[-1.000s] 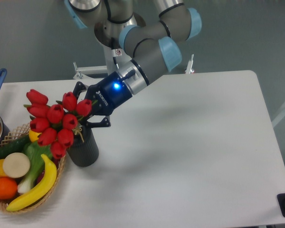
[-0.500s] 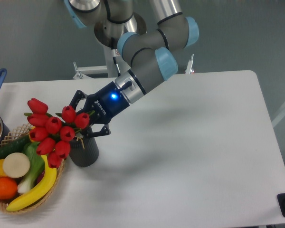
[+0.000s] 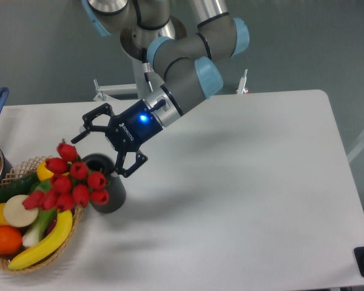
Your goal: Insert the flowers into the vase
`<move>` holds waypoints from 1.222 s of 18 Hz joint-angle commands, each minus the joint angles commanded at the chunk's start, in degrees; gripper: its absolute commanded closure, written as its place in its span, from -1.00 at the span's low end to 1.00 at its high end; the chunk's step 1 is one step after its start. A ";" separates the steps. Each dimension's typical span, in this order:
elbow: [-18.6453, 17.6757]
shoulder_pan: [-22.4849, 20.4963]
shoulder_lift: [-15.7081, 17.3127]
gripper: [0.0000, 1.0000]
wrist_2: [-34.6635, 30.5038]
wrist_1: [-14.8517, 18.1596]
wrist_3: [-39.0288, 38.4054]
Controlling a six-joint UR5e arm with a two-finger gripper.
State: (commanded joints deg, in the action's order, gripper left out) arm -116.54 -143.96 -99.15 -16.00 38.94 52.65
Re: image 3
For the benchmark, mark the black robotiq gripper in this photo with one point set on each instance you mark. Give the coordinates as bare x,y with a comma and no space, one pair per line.
126,132

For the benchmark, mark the red tulip bouquet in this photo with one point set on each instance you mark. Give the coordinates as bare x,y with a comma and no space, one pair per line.
79,185

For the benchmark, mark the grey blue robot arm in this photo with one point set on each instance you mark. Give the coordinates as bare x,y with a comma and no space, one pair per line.
185,65

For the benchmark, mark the dark grey ribbed vase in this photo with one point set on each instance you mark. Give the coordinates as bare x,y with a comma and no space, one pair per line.
116,190

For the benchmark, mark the yellow squash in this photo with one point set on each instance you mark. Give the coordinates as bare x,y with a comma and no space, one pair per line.
47,169

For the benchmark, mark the woven wicker basket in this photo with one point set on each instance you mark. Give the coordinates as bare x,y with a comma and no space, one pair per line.
19,171

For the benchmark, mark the yellow banana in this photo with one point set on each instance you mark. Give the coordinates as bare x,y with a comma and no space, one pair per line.
47,245

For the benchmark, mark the green cucumber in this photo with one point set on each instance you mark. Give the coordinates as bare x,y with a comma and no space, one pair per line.
18,186

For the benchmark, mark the red fruit in basket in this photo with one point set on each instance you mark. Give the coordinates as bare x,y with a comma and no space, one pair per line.
51,226

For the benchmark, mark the green bok choy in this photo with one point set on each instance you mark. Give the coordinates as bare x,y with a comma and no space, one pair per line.
43,199

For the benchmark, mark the beige round mushroom cap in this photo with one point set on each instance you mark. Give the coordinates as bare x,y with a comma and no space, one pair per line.
16,214

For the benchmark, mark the orange fruit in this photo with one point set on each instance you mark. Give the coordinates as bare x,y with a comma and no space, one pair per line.
10,240

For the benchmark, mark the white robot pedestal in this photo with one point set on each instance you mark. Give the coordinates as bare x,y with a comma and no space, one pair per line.
146,81

